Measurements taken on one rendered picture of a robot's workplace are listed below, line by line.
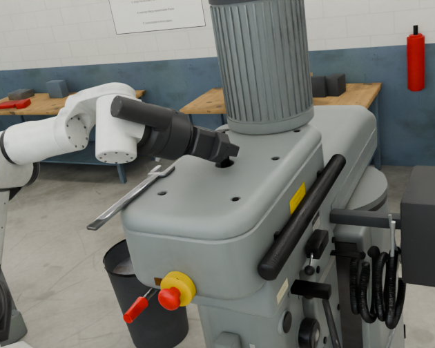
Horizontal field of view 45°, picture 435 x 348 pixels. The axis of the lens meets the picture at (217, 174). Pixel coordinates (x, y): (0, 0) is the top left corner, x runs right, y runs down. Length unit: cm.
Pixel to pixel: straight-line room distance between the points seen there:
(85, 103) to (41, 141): 10
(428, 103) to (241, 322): 438
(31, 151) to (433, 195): 81
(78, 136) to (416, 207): 70
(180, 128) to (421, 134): 462
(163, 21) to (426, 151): 307
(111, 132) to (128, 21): 548
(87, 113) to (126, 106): 13
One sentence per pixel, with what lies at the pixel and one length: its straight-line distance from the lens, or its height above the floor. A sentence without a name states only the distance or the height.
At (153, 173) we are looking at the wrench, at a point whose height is 190.
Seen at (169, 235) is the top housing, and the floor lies 186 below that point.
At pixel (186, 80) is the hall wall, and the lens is 605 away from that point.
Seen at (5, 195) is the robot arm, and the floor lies 192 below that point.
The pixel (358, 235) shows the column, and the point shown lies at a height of 152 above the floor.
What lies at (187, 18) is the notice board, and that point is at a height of 163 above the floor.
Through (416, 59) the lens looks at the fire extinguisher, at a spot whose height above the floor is 110.
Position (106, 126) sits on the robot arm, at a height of 205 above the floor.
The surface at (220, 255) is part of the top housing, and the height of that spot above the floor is 183.
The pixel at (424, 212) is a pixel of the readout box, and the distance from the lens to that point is 118.
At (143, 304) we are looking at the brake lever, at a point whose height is 170.
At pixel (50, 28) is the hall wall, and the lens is 707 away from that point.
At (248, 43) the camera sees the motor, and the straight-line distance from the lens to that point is 110.
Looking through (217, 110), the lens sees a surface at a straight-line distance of 501.
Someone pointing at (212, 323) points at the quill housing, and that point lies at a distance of 114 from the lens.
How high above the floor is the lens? 227
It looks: 23 degrees down
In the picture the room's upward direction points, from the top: 10 degrees counter-clockwise
